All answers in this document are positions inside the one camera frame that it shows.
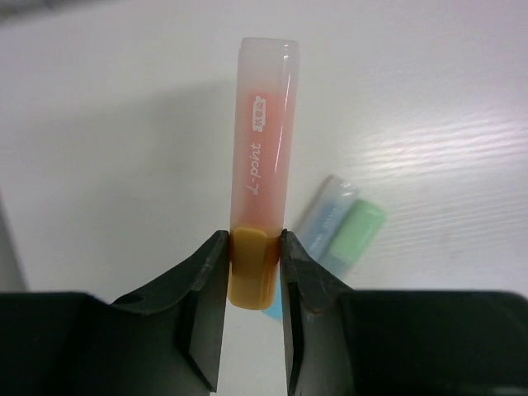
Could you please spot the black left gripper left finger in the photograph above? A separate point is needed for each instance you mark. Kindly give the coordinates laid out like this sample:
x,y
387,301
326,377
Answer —
x,y
164,338

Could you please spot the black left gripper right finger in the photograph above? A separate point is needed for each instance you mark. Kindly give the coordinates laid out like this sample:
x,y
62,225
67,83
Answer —
x,y
341,341

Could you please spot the green highlighter clear body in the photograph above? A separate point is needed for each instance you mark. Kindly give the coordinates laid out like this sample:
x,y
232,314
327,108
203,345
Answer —
x,y
357,231

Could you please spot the pink highlighter yellow-orange cap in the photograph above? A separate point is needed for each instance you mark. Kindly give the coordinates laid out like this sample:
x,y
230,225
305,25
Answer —
x,y
266,96

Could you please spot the blue highlighter clear body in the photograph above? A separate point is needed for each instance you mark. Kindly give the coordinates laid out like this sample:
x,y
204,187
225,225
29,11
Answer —
x,y
322,220

